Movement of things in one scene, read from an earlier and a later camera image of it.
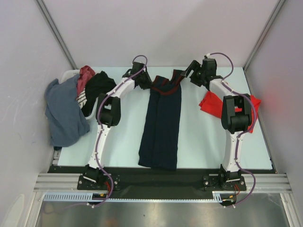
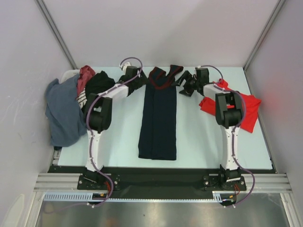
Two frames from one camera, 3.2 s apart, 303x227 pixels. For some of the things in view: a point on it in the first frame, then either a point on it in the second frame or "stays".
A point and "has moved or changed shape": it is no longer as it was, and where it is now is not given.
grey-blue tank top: x=66 y=123 stays
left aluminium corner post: x=42 y=6 stays
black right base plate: x=215 y=183 stays
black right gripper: x=195 y=66 → x=187 y=76
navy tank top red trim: x=159 y=147 has moved or changed shape
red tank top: x=212 y=105 stays
